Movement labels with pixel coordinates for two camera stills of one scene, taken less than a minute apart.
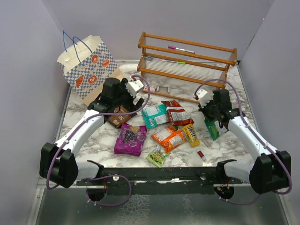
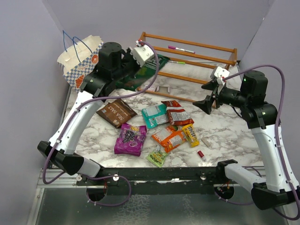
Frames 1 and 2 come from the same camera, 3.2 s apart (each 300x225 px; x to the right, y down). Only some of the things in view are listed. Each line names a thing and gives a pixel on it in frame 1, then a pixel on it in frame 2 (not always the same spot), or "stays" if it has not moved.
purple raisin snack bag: [130, 140] stays
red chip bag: [177, 114] stays
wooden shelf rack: [206, 64] stays
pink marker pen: [180, 48] stays
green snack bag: [215, 128] to [143, 77]
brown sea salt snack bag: [117, 120] stays
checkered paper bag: [86, 65] stays
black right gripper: [203, 109] to [206, 105]
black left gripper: [131, 105] to [128, 55]
